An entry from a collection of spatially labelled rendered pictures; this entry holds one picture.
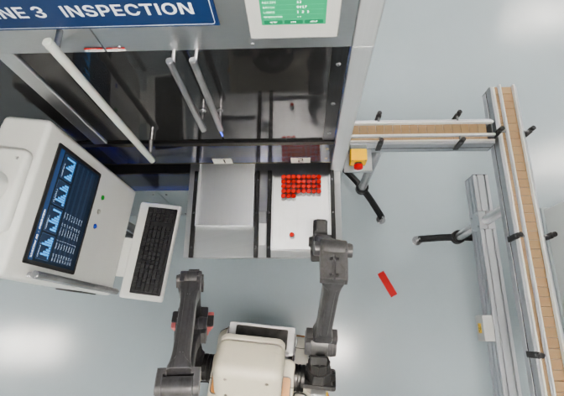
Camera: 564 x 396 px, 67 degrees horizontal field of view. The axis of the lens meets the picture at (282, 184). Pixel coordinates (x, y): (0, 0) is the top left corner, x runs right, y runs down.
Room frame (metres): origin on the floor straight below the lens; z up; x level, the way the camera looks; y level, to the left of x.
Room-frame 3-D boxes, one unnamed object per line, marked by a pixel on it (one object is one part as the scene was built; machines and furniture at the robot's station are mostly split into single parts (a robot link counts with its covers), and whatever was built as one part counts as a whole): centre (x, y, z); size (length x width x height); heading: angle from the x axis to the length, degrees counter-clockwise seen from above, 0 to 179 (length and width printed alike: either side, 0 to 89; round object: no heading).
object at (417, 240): (0.41, -1.02, 0.07); 0.50 x 0.08 x 0.14; 82
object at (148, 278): (0.44, 0.62, 0.82); 0.40 x 0.14 x 0.02; 165
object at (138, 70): (0.78, 0.43, 1.50); 0.47 x 0.01 x 0.59; 82
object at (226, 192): (0.65, 0.25, 0.90); 0.34 x 0.26 x 0.04; 172
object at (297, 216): (0.50, -0.07, 0.90); 0.34 x 0.26 x 0.04; 171
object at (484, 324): (-0.11, -0.88, 0.50); 0.12 x 0.05 x 0.09; 172
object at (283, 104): (0.71, -0.01, 1.50); 0.43 x 0.01 x 0.59; 82
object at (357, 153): (0.68, -0.35, 0.99); 0.08 x 0.07 x 0.07; 172
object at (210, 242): (0.56, 0.10, 0.87); 0.70 x 0.48 x 0.02; 82
